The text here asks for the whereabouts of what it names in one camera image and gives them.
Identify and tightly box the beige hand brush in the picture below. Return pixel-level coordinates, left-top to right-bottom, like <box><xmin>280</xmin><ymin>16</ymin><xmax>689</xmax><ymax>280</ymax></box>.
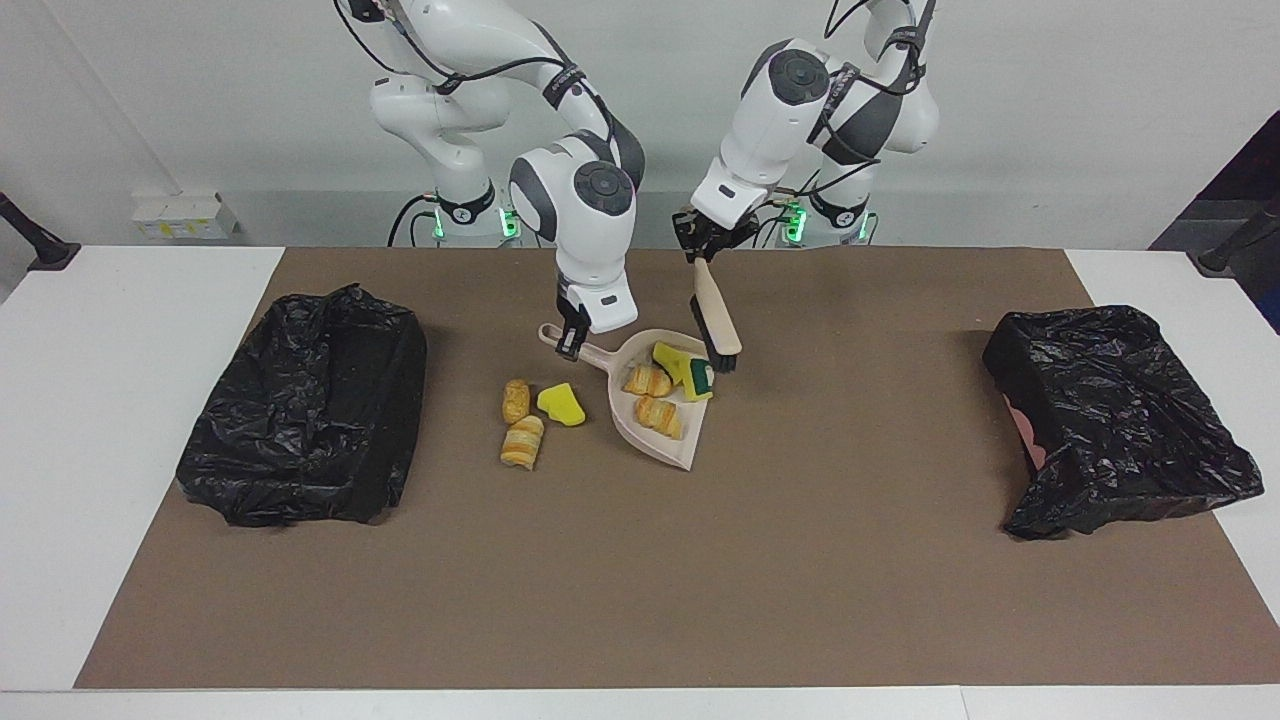
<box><xmin>692</xmin><ymin>257</ymin><xmax>745</xmax><ymax>374</ymax></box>

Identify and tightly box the beige plastic dustpan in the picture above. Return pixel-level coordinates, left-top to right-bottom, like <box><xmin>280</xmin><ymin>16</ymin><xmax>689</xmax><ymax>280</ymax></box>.
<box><xmin>538</xmin><ymin>322</ymin><xmax>717</xmax><ymax>472</ymax></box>

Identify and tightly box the black bag lined bin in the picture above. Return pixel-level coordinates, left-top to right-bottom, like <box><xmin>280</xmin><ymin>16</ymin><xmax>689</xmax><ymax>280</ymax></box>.
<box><xmin>175</xmin><ymin>283</ymin><xmax>430</xmax><ymax>529</ymax></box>

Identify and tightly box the pink bin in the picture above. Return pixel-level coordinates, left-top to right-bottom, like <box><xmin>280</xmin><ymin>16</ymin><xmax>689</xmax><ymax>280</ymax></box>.
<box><xmin>1003</xmin><ymin>392</ymin><xmax>1048</xmax><ymax>473</ymax></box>

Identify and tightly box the black bag on pink bin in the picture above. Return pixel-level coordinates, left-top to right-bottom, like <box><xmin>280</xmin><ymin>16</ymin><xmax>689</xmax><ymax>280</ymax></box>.
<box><xmin>981</xmin><ymin>305</ymin><xmax>1266</xmax><ymax>542</ymax></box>

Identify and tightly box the brown paper table mat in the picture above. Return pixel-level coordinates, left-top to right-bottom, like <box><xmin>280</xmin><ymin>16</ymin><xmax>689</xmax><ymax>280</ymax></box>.
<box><xmin>75</xmin><ymin>247</ymin><xmax>1280</xmax><ymax>691</ymax></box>

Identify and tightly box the black base cable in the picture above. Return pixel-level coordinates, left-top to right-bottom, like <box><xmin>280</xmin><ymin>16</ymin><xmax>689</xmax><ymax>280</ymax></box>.
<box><xmin>387</xmin><ymin>193</ymin><xmax>441</xmax><ymax>248</ymax></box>
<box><xmin>750</xmin><ymin>190</ymin><xmax>801</xmax><ymax>248</ymax></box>

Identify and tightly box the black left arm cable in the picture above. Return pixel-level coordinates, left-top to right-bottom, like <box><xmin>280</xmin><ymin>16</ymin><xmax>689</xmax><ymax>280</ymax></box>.
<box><xmin>765</xmin><ymin>0</ymin><xmax>941</xmax><ymax>216</ymax></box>

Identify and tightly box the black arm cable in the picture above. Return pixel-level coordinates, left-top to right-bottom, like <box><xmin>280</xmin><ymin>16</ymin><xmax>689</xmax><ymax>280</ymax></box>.
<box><xmin>765</xmin><ymin>0</ymin><xmax>941</xmax><ymax>216</ymax></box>
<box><xmin>335</xmin><ymin>0</ymin><xmax>621</xmax><ymax>151</ymax></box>

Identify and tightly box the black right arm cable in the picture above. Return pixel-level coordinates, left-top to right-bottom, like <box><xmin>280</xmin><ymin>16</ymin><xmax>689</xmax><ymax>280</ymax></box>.
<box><xmin>335</xmin><ymin>0</ymin><xmax>621</xmax><ymax>151</ymax></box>

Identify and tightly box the white wall power box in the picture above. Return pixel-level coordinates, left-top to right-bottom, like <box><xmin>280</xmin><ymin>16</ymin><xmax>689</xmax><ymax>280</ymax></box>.
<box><xmin>131</xmin><ymin>192</ymin><xmax>242</xmax><ymax>241</ymax></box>

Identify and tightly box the black camera stand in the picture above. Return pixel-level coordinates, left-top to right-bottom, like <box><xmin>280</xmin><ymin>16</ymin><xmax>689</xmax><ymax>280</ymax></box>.
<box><xmin>0</xmin><ymin>192</ymin><xmax>81</xmax><ymax>272</ymax></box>
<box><xmin>1196</xmin><ymin>197</ymin><xmax>1280</xmax><ymax>277</ymax></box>

